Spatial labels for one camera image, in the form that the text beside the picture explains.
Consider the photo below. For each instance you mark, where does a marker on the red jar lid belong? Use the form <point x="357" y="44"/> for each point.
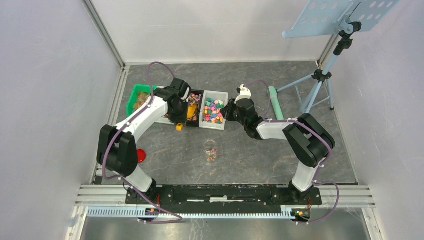
<point x="141" y="155"/>

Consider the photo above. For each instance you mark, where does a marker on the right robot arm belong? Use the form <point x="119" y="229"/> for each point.
<point x="310" y="142"/>

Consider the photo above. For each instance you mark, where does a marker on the aluminium frame post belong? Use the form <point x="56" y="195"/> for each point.
<point x="101" y="27"/>

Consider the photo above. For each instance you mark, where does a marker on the green candy bin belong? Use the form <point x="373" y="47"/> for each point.
<point x="139" y="95"/>

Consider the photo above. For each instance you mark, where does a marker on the clear plastic jar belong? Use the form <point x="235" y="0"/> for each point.
<point x="210" y="148"/>

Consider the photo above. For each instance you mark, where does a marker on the orange plastic scoop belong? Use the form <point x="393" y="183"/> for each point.
<point x="192" y="117"/>

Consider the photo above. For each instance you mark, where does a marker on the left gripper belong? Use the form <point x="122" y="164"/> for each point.
<point x="181" y="119"/>

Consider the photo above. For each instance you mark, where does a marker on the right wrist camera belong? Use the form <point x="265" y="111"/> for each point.
<point x="243" y="93"/>

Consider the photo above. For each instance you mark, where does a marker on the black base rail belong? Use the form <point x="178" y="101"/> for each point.
<point x="231" y="199"/>

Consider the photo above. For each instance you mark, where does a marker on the blue music stand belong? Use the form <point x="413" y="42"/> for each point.
<point x="339" y="19"/>

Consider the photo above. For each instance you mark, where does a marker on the white star candy bin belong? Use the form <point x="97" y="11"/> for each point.
<point x="210" y="116"/>

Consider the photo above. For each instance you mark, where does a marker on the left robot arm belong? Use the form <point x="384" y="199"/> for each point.
<point x="117" y="148"/>

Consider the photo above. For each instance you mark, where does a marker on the black swirl lollipop bin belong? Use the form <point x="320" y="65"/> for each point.
<point x="196" y="96"/>

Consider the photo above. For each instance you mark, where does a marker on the white lollipop bin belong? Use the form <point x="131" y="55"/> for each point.
<point x="164" y="120"/>

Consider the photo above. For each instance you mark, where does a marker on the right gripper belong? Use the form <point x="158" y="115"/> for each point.
<point x="226" y="111"/>

